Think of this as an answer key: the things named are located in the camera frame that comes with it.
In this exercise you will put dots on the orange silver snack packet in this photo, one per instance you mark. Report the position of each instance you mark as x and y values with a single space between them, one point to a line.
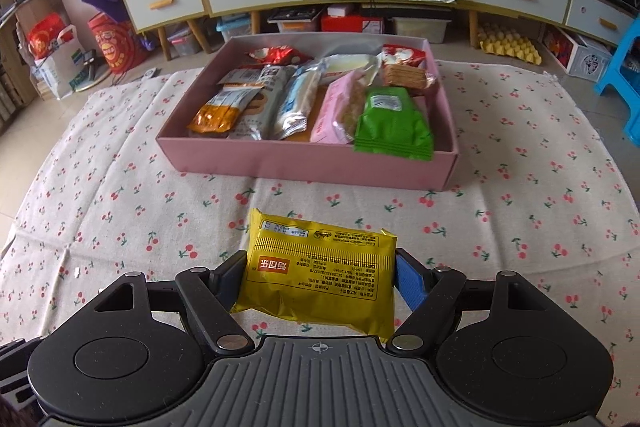
217 114

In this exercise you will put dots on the red toy box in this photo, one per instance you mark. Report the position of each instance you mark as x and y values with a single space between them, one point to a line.
557 44

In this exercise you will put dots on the wooden bookshelf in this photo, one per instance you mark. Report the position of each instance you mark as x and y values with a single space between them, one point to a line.
22 32

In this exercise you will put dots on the white printed crate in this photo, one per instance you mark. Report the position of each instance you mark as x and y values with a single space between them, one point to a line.
590 59

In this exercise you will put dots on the blue plastic stool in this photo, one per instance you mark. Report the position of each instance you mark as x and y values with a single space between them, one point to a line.
625 72

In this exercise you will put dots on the red flat box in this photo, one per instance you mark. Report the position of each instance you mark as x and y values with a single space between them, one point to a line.
352 24

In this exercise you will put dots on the clear wafer biscuit packet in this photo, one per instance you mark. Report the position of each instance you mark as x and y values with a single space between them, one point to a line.
407 79

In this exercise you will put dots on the red printed lantern bag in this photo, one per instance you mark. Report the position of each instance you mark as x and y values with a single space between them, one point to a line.
115 44

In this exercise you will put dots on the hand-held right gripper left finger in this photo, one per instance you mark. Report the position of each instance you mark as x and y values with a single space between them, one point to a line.
227 278

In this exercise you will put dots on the small clear storage bin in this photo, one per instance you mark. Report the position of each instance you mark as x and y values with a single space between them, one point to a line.
185 41

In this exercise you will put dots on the red white striped snack packet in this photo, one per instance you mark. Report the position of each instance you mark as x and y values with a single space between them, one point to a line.
272 55

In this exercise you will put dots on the cherry print cloth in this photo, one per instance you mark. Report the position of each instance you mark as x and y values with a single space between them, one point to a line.
125 187

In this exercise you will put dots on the white cookie snack packet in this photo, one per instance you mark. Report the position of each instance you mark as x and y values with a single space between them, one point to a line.
260 107

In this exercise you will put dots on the person's left forearm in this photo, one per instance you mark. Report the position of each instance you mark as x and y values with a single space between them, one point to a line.
15 419

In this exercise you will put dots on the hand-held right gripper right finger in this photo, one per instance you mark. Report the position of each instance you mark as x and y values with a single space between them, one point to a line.
410 279

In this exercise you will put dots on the pale green snack packet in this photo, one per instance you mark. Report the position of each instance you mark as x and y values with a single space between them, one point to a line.
347 66

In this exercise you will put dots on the clear bin blue lid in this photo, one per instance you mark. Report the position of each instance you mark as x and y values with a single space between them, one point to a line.
232 27

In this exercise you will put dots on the blue silver snack packet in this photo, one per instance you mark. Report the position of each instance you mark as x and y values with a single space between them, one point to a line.
295 102

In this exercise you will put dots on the red snack packet white circles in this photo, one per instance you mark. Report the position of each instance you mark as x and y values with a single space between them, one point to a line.
402 54

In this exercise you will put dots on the clear storage bin white lid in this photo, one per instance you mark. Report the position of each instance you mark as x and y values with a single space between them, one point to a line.
420 29

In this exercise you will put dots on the clear bin with black keyboard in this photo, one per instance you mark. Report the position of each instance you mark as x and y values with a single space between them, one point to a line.
295 19

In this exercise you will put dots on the pink cardboard box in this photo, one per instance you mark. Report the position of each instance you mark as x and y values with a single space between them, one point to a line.
300 164

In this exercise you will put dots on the red gift bag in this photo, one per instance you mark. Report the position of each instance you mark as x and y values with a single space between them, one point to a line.
45 37

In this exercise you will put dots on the yellow egg tray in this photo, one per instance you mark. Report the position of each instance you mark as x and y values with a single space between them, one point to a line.
510 44

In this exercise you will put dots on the pink snack packet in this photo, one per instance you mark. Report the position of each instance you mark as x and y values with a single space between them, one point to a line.
332 117

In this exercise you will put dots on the yellow snack packet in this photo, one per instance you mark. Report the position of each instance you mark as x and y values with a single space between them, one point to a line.
315 272

